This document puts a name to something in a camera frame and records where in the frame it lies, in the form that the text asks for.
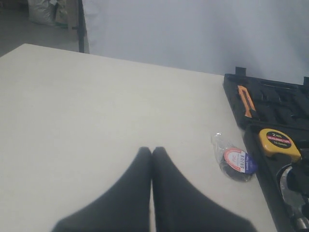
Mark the grey sacks in background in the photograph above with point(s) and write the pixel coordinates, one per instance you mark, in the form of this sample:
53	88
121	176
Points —
61	13

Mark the black plastic tool case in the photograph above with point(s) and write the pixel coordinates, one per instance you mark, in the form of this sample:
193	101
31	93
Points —
283	107

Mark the black stand pole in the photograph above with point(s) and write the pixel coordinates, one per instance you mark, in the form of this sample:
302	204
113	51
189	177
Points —
80	27

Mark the steel claw hammer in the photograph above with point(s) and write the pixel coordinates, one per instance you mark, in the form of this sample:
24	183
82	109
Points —
294	200

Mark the yellow tape measure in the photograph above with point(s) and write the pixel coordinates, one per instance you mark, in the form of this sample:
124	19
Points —
274	141

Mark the black electrical tape roll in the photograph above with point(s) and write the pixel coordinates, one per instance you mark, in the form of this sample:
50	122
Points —
233	161

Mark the orange utility knife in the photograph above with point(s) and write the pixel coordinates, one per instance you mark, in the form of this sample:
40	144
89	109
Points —
250	110

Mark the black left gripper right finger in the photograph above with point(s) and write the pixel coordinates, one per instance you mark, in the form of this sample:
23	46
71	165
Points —
180	207

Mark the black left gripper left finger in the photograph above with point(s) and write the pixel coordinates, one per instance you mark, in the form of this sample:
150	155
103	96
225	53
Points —
125	207

